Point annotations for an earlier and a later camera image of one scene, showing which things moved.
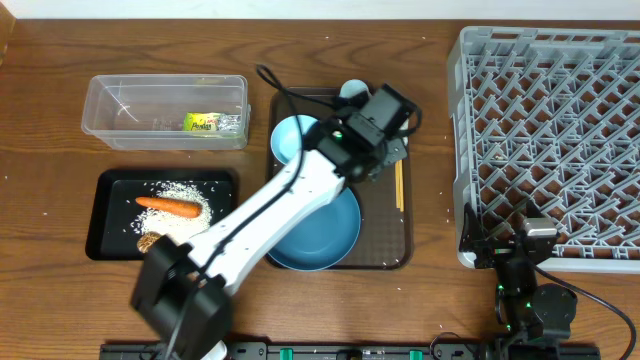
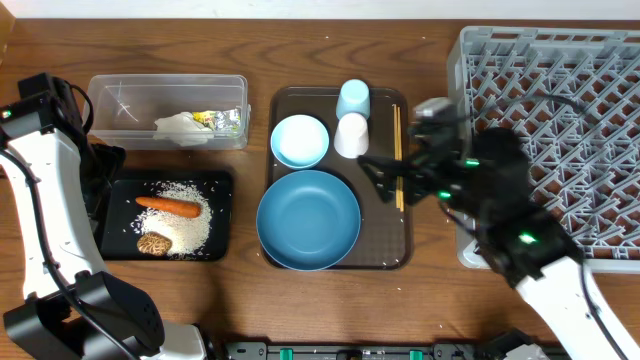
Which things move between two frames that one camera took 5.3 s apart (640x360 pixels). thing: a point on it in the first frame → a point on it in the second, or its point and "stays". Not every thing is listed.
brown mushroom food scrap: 146,239 stays
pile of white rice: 171,225 stays
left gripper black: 399,147 → 114,158
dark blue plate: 323,241 stays
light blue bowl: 286,139 stays
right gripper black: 475,239 → 412,171
